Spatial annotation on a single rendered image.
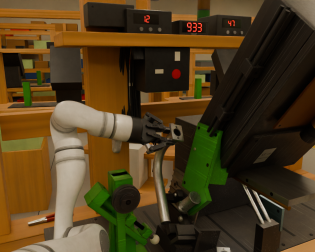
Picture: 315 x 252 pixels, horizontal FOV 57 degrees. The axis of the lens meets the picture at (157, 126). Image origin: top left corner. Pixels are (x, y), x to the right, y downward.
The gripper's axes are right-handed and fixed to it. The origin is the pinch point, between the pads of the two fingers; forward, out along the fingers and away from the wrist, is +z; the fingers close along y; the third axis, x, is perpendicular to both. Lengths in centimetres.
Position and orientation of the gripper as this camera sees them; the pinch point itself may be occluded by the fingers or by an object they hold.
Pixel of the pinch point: (170, 136)
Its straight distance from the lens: 88.8
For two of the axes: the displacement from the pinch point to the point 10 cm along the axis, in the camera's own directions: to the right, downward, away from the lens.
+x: -4.6, 5.1, 7.3
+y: -1.0, -8.5, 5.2
